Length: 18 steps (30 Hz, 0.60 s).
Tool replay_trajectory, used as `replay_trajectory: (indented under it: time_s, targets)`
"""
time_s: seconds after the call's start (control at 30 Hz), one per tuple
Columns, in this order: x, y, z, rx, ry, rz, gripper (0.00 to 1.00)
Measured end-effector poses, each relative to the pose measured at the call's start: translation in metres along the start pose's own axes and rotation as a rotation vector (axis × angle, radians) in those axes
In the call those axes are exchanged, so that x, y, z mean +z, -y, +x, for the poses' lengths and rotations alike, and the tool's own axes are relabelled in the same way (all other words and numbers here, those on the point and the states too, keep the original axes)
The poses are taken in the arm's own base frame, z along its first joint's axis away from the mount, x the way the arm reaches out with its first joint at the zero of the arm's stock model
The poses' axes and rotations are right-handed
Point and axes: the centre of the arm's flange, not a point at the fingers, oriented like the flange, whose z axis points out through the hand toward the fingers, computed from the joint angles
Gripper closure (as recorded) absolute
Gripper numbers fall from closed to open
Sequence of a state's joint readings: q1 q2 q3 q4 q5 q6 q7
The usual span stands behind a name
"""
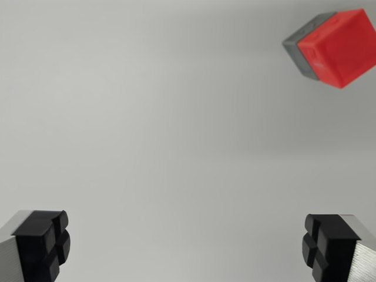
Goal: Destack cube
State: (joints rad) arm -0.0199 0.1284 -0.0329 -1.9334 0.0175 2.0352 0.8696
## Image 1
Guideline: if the red plastic cube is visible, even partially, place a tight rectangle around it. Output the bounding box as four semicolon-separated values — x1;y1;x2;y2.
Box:
297;8;376;90

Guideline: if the grey plastic cube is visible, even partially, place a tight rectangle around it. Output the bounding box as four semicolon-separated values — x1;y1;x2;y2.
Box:
281;11;338;80

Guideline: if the black-tipped metal gripper left finger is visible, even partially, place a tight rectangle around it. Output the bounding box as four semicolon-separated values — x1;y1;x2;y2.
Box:
0;209;72;282

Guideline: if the black-tipped metal gripper right finger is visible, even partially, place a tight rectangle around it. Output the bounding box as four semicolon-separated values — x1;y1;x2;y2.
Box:
301;213;376;282

